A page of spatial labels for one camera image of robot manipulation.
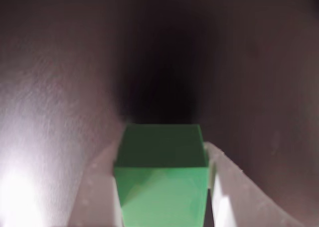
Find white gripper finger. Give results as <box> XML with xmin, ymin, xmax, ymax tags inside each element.
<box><xmin>72</xmin><ymin>137</ymin><xmax>123</xmax><ymax>227</ymax></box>
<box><xmin>203</xmin><ymin>141</ymin><xmax>309</xmax><ymax>227</ymax></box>

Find green cube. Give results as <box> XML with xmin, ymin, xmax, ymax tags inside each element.
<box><xmin>113</xmin><ymin>123</ymin><xmax>210</xmax><ymax>227</ymax></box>

